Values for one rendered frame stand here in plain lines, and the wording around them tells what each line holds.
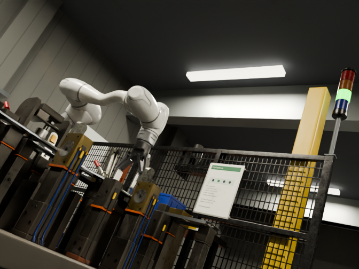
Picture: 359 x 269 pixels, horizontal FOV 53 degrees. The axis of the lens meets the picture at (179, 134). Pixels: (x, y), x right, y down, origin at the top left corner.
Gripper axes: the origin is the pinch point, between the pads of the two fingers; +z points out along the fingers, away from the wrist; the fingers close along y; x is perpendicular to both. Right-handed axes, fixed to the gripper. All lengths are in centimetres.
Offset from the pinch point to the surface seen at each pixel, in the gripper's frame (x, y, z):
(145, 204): -8.2, 25.2, 8.7
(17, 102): 46, -274, -79
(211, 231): 14.7, 40.9, 6.9
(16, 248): -73, 71, 35
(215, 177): 54, 5, -31
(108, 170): 0.2, -14.6, -4.7
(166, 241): 14.1, 22.7, 15.6
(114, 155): 0.1, -16.0, -12.6
